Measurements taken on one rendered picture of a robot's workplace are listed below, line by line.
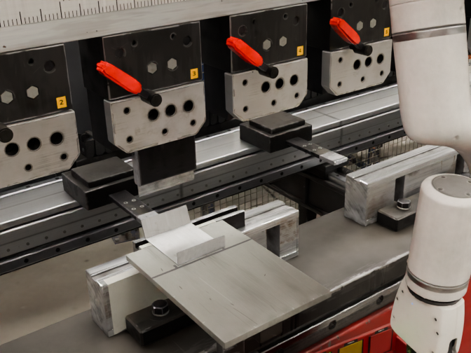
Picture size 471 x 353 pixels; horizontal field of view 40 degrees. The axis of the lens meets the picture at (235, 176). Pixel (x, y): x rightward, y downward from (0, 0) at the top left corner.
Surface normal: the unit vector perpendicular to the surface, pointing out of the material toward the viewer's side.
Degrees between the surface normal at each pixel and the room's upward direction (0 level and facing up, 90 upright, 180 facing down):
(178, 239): 0
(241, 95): 90
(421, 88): 80
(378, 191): 90
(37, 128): 90
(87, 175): 0
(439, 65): 75
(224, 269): 0
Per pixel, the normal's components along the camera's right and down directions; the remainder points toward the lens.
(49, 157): 0.59, 0.33
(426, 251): -0.74, 0.32
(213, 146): -0.03, -0.91
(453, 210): -0.22, 0.47
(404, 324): -0.88, 0.19
